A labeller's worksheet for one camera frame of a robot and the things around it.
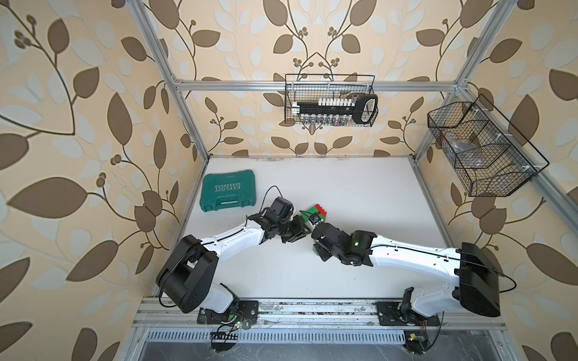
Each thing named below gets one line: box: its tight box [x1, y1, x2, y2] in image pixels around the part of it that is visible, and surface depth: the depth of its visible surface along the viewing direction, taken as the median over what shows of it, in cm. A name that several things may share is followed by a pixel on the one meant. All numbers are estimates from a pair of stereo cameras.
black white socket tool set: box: [291, 94, 379, 125], surface depth 86 cm
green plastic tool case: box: [199, 169, 257, 213], surface depth 104 cm
